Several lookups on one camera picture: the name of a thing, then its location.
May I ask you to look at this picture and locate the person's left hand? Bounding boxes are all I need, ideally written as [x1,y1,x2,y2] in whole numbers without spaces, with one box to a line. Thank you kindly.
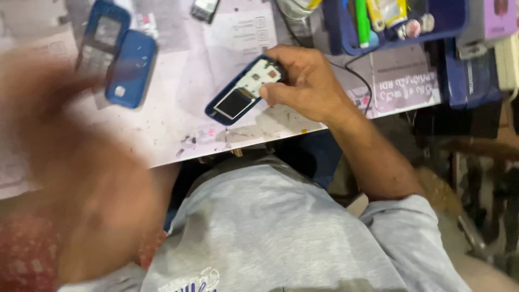
[0,49,107,136]

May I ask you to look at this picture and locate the yellow glue tube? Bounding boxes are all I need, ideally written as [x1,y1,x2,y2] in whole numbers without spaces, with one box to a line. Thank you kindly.
[366,0,408,32]

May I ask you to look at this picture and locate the blue phone body with screen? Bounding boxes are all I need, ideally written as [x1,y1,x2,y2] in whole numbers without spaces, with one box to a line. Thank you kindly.
[205,55,287,126]

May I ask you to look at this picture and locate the grey t-shirt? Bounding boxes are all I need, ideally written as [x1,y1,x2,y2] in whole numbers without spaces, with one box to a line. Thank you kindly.
[59,156,473,292]

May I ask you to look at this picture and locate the green marker pen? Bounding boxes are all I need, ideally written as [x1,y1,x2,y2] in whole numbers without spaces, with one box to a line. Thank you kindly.
[355,0,372,49]

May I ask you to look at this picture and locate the dark blue box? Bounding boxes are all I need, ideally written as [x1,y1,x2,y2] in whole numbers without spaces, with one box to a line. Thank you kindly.
[442,38,506,111]

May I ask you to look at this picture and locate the white plastic device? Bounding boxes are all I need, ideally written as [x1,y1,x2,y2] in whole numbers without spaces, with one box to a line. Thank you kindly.
[494,32,519,93]

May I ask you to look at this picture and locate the purple box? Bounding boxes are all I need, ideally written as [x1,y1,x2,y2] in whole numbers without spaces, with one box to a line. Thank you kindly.
[457,0,519,48]

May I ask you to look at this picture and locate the person's right hand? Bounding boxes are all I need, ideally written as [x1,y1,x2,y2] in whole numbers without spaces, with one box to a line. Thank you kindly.
[259,44,360,127]

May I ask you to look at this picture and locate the red patterned cloth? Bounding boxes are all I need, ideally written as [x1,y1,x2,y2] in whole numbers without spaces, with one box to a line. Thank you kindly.
[0,214,168,292]

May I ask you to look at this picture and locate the blue phone back cover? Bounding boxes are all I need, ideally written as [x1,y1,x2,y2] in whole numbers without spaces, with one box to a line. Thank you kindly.
[105,29,158,110]

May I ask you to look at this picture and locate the small white red item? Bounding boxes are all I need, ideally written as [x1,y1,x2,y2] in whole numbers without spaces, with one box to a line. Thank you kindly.
[135,12,159,40]

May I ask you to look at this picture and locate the printed pink paper card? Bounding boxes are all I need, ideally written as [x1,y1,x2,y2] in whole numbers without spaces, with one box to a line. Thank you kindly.
[345,44,443,119]

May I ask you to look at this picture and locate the blue phone front cover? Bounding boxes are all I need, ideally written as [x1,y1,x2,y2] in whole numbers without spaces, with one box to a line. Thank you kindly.
[75,0,132,78]

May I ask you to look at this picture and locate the small dark phone part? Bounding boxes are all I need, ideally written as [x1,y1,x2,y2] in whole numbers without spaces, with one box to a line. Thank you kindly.
[190,0,222,24]

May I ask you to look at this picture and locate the blue plastic tray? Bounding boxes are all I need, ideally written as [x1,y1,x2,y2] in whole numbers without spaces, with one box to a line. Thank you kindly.
[322,0,471,57]

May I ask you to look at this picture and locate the printed white paper sheet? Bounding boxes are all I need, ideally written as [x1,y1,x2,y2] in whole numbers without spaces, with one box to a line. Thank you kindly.
[0,0,329,199]

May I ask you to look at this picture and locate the clear plastic bag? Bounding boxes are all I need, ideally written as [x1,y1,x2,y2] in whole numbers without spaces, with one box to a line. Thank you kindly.
[277,0,324,21]

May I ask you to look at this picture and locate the black cable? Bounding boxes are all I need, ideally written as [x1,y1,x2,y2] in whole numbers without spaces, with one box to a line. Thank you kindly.
[275,0,374,117]

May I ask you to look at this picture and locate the round white pink caps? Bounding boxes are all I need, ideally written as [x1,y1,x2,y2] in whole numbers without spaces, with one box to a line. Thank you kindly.
[397,13,435,41]

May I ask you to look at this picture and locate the blue phone cover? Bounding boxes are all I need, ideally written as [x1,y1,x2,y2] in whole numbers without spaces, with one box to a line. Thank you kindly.
[75,0,132,78]
[105,29,158,110]

